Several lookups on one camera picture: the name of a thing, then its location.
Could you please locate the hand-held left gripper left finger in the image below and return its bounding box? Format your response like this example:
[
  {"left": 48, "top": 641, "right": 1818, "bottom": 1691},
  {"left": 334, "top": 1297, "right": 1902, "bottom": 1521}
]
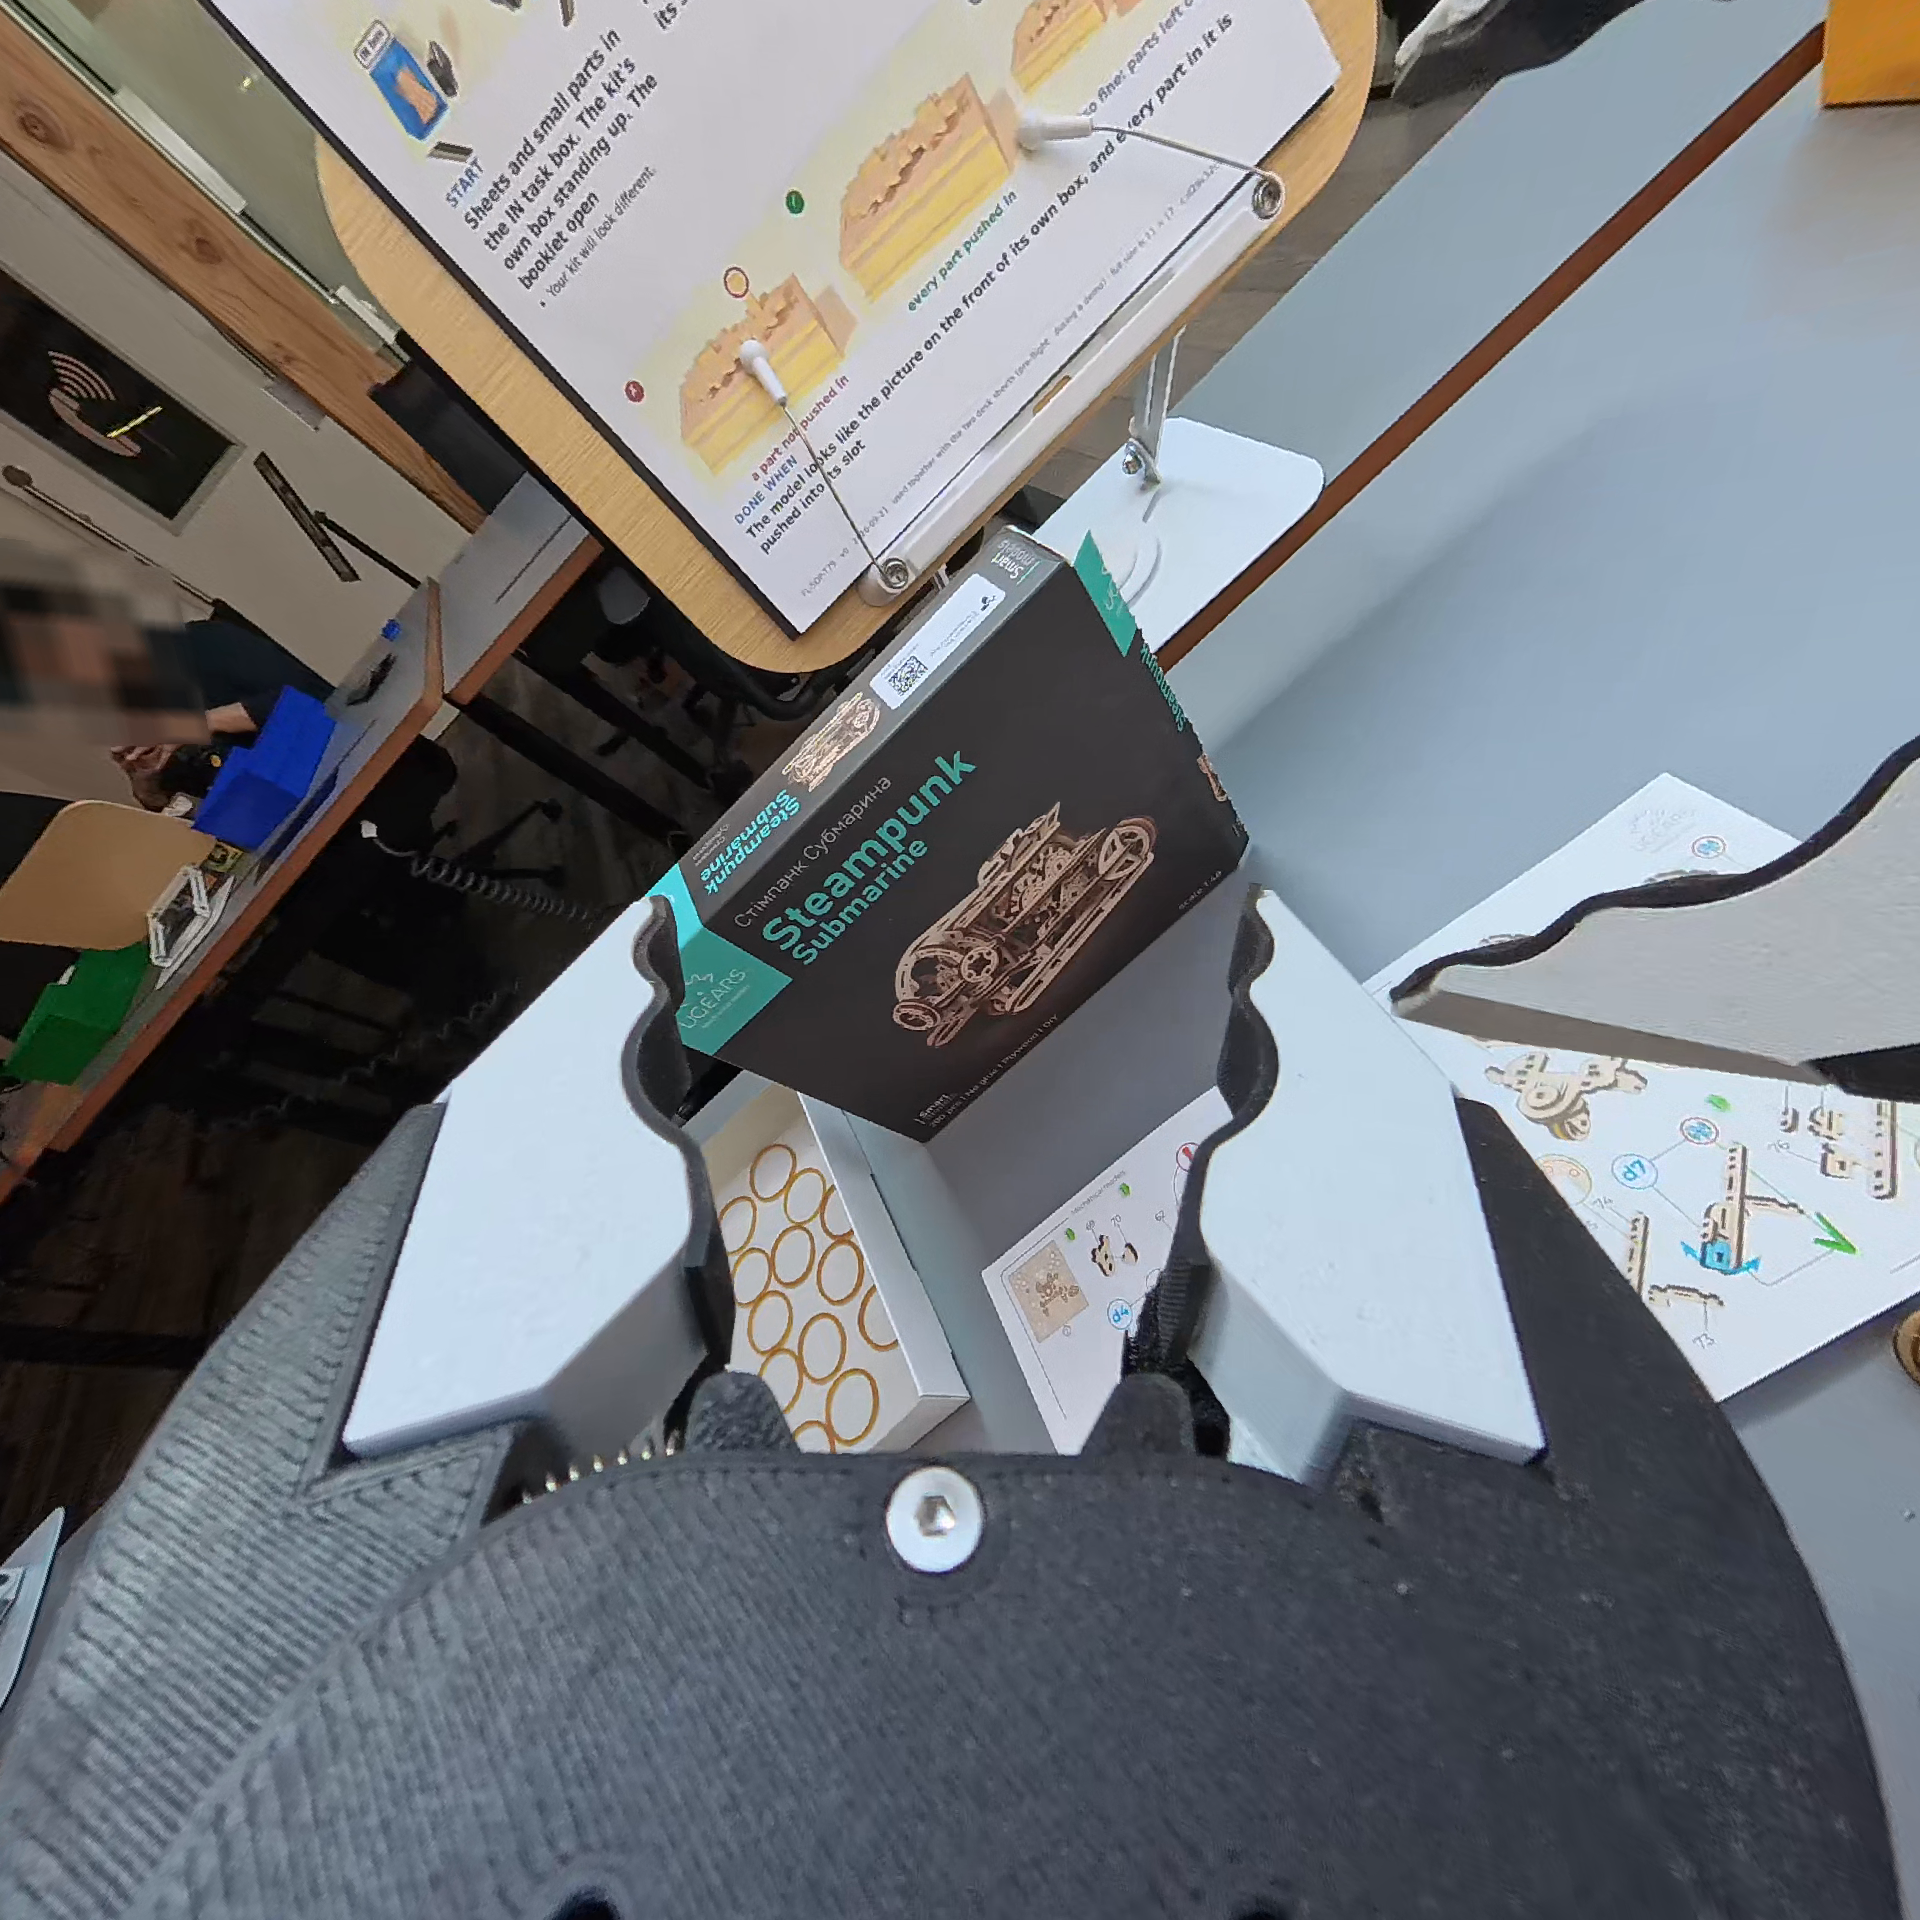
[{"left": 343, "top": 896, "right": 736, "bottom": 1501}]

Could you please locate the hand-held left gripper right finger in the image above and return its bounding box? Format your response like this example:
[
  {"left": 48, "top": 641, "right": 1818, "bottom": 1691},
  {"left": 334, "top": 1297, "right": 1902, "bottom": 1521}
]
[{"left": 1122, "top": 888, "right": 1550, "bottom": 1484}]

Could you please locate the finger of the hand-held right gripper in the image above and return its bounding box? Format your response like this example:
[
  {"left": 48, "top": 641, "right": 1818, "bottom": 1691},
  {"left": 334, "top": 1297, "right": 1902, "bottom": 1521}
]
[{"left": 1387, "top": 742, "right": 1920, "bottom": 1104}]

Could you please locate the grey desk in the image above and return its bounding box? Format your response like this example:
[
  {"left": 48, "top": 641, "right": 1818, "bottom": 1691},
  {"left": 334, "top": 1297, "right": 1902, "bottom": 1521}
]
[{"left": 840, "top": 67, "right": 1920, "bottom": 1818}]

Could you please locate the white instruction booklet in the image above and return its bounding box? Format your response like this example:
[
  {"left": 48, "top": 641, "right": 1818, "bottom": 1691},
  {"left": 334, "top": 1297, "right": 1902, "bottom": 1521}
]
[{"left": 984, "top": 772, "right": 1920, "bottom": 1456}]

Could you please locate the white cardboard tray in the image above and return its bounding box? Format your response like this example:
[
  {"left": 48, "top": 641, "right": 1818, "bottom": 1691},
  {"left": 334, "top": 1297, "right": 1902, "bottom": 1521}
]
[{"left": 681, "top": 1078, "right": 974, "bottom": 1456}]

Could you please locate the green plastic bin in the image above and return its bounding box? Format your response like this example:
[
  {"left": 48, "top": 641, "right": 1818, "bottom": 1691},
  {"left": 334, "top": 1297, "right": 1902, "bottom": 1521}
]
[{"left": 0, "top": 941, "right": 154, "bottom": 1086}]

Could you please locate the blue plastic bin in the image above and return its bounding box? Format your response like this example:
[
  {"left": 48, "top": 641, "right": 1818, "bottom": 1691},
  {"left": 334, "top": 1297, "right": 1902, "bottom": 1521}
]
[{"left": 194, "top": 689, "right": 339, "bottom": 858}]

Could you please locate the long table with wooden edge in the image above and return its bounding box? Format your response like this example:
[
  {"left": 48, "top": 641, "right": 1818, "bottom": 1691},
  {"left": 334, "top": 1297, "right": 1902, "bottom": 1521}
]
[{"left": 0, "top": 576, "right": 453, "bottom": 1202}]

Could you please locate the black model kit box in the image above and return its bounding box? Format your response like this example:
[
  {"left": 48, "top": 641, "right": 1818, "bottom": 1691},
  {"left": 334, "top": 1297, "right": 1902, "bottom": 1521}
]
[{"left": 648, "top": 526, "right": 1250, "bottom": 1146}]

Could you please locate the grey table with brown edge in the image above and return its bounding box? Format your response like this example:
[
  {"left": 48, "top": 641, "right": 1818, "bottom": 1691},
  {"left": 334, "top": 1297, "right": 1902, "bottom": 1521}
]
[{"left": 1035, "top": 0, "right": 1824, "bottom": 662}]

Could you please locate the wooden document stand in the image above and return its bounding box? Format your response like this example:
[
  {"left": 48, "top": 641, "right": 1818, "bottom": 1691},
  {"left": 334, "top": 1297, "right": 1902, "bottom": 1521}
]
[{"left": 317, "top": 0, "right": 1384, "bottom": 676}]

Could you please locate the yellow plastic bin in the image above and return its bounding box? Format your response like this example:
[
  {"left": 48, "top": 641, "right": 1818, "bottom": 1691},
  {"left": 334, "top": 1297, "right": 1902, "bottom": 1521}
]
[{"left": 1823, "top": 0, "right": 1920, "bottom": 107}]

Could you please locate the printed instruction sheet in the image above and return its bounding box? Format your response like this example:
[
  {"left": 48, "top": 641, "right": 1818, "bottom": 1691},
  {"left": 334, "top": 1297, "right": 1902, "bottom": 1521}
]
[{"left": 194, "top": 0, "right": 1343, "bottom": 641}]

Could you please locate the black wall sign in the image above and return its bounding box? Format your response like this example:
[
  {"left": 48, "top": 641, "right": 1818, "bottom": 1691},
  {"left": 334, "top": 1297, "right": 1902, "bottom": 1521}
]
[{"left": 0, "top": 323, "right": 242, "bottom": 529}]

